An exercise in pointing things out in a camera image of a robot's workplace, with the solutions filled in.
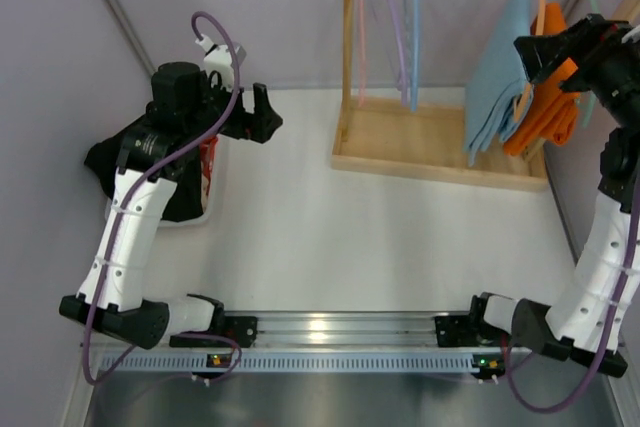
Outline light blue trousers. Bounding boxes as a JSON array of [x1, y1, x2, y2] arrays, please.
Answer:
[[463, 0, 531, 167]]

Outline orange hanger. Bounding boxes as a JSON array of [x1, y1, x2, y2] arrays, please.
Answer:
[[513, 0, 547, 122]]

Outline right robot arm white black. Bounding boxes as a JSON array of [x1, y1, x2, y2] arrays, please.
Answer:
[[434, 13, 639, 378]]

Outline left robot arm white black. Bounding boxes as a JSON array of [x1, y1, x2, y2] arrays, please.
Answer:
[[59, 62, 283, 349]]

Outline blue hanger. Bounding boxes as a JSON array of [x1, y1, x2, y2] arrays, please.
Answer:
[[402, 0, 421, 112]]

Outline pink hanger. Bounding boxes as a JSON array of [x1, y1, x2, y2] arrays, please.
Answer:
[[357, 0, 367, 107]]

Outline purple hanger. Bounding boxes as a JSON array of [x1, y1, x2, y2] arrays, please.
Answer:
[[386, 0, 409, 106]]

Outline red white garment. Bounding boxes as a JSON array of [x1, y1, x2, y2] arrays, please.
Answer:
[[199, 137, 218, 211]]

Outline orange garment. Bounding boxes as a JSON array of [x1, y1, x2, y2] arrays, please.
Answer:
[[502, 1, 584, 157]]

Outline black garment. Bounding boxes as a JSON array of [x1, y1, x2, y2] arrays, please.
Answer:
[[84, 118, 206, 224]]

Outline white plastic basket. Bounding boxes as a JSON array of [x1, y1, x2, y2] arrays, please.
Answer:
[[105, 133, 212, 227]]

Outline wooden clothes rack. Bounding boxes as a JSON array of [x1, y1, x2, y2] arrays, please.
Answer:
[[331, 0, 548, 192]]

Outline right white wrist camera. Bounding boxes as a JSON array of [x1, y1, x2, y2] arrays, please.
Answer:
[[621, 25, 640, 43]]

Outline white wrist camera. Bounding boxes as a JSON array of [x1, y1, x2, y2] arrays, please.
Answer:
[[621, 25, 640, 43], [195, 35, 234, 92]]

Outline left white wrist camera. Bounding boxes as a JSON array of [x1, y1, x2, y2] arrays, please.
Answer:
[[195, 35, 234, 92]]

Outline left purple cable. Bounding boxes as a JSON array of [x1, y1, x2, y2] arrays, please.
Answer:
[[82, 10, 244, 387]]

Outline purple cable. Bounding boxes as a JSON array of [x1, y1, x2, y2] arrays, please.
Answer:
[[499, 196, 640, 414], [82, 10, 244, 387]]

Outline aluminium mounting rail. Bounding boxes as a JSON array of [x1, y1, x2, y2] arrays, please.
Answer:
[[82, 310, 631, 354]]

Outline grey slotted cable duct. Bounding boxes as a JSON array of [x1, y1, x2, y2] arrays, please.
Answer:
[[100, 351, 504, 374]]

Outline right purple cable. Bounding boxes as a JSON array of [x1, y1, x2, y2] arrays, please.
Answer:
[[499, 196, 640, 414]]

